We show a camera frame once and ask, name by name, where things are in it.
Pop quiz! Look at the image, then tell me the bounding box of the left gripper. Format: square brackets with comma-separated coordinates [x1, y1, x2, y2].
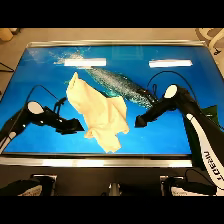
[54, 115, 85, 136]

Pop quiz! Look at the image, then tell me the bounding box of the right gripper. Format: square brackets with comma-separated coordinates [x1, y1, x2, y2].
[134, 106, 161, 129]

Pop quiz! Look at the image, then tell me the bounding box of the cream garment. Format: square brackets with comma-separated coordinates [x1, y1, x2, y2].
[65, 71, 131, 155]

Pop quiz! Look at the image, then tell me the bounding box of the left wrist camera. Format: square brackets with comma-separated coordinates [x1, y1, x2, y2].
[53, 96, 68, 113]

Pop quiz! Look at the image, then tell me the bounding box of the black cable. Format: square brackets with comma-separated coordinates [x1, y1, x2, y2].
[24, 84, 65, 112]
[184, 167, 216, 185]
[145, 69, 198, 102]

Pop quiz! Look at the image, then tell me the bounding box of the silver frame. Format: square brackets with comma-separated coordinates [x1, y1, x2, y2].
[0, 39, 224, 197]

